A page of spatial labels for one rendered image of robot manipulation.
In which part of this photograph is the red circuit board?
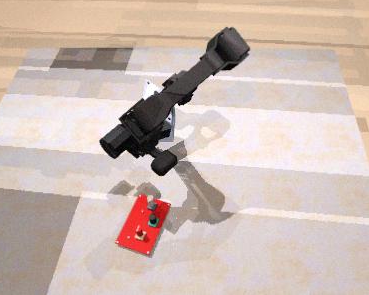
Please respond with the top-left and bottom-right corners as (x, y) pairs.
(116, 194), (171, 256)

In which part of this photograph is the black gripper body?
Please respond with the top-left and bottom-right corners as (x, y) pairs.
(130, 136), (178, 176)

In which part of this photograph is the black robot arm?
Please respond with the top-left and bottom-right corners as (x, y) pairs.
(99, 26), (251, 159)

